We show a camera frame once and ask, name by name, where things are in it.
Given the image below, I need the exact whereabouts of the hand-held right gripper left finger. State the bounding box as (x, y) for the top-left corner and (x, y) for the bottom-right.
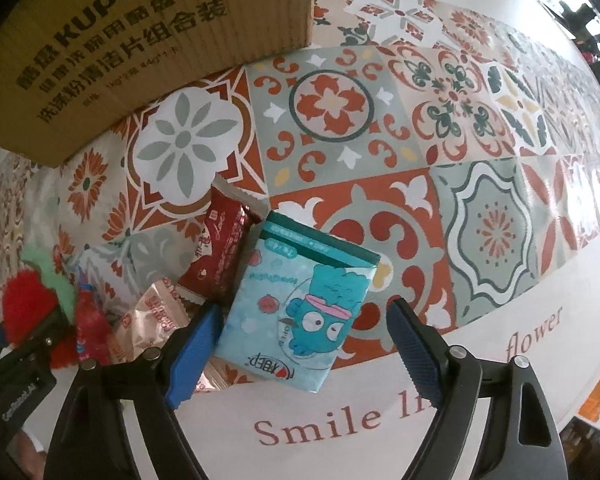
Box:
(42, 301), (226, 480)

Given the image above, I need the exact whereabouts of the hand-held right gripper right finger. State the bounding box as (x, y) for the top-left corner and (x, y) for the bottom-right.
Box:
(386, 298), (568, 480)

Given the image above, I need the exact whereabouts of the red and green plush toy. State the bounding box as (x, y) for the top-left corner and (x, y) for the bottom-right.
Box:
(0, 245), (81, 368)

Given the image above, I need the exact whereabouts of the red candy wrapper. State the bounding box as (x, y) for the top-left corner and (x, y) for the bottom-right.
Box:
(72, 265), (113, 366)

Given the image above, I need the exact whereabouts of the pink foil snack packet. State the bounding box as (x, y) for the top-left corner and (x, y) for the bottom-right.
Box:
(107, 280), (233, 395)

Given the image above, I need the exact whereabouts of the dark red snack packet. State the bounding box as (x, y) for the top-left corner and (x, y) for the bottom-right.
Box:
(176, 187), (263, 306)

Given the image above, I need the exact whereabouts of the blue cartoon tissue pack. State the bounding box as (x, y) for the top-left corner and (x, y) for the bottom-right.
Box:
(214, 211), (380, 393)

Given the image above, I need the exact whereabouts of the brown cardboard box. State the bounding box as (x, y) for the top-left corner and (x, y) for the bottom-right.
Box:
(0, 0), (317, 168)

